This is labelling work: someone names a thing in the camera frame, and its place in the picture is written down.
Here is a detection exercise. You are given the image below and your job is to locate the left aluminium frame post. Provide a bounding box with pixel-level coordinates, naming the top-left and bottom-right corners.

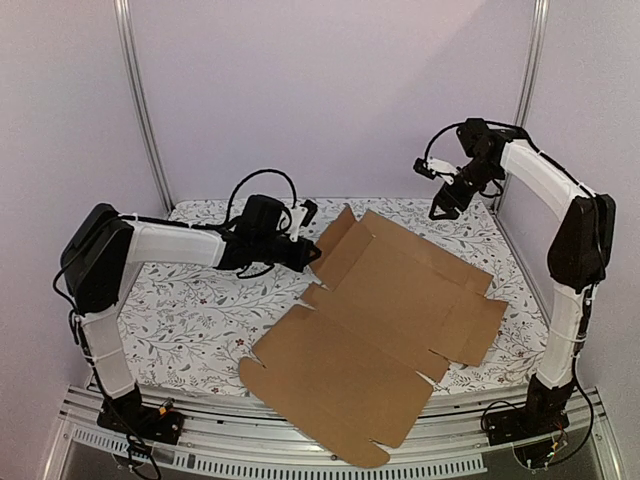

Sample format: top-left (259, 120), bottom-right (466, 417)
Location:
top-left (113, 0), bottom-right (174, 214)

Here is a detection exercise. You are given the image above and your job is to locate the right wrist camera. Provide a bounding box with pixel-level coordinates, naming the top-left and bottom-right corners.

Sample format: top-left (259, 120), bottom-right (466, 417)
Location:
top-left (413, 157), bottom-right (460, 185)

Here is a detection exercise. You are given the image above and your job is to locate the floral patterned table mat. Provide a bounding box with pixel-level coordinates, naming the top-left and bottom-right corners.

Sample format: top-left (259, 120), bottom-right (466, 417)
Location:
top-left (118, 198), bottom-right (548, 396)

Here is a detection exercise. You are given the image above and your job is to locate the aluminium front rail base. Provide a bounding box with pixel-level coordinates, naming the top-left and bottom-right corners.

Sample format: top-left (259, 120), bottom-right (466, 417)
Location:
top-left (43, 386), bottom-right (626, 479)

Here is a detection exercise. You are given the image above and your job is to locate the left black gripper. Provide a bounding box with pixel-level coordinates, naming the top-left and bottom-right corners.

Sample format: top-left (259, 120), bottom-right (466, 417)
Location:
top-left (255, 234), bottom-right (322, 273)

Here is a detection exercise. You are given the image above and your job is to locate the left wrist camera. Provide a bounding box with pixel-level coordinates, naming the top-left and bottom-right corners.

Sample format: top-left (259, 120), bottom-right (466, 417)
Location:
top-left (287, 199), bottom-right (318, 242)

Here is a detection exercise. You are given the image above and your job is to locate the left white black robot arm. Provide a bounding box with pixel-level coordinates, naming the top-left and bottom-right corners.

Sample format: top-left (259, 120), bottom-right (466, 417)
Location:
top-left (53, 195), bottom-right (322, 434)

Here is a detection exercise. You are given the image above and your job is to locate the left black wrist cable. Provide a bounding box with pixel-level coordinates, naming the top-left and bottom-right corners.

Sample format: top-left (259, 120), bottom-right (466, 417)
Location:
top-left (224, 168), bottom-right (299, 226)

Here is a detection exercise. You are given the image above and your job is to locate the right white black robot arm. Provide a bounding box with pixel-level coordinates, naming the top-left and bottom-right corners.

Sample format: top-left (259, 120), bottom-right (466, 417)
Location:
top-left (414, 118), bottom-right (616, 436)

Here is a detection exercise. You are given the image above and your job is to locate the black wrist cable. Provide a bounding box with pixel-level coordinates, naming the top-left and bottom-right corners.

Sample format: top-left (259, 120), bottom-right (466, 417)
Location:
top-left (224, 168), bottom-right (299, 226)
top-left (423, 122), bottom-right (469, 161)

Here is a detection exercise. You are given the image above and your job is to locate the aluminium frame post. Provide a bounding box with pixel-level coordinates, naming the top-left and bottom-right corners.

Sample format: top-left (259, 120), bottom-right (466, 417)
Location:
top-left (113, 0), bottom-right (174, 214)
top-left (514, 0), bottom-right (550, 127)

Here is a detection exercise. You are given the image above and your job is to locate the right aluminium frame post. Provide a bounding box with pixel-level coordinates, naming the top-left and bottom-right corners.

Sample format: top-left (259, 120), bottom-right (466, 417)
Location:
top-left (514, 0), bottom-right (550, 127)

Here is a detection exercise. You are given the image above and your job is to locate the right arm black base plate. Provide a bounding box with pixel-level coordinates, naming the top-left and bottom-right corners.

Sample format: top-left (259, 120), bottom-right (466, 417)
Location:
top-left (480, 407), bottom-right (569, 446)

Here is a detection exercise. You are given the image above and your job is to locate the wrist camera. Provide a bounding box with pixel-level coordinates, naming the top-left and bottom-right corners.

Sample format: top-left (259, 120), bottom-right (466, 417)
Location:
top-left (287, 199), bottom-right (318, 242)
top-left (413, 157), bottom-right (460, 185)

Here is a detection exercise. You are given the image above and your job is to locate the brown cardboard box sheet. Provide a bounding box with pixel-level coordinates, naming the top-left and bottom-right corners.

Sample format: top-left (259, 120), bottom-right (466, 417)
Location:
top-left (238, 208), bottom-right (507, 454)

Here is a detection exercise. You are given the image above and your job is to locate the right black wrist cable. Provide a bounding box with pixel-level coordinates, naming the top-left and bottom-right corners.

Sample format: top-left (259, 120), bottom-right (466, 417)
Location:
top-left (423, 122), bottom-right (469, 161)

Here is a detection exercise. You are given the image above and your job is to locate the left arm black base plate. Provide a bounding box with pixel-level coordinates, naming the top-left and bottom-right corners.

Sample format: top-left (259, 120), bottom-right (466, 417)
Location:
top-left (97, 403), bottom-right (185, 445)

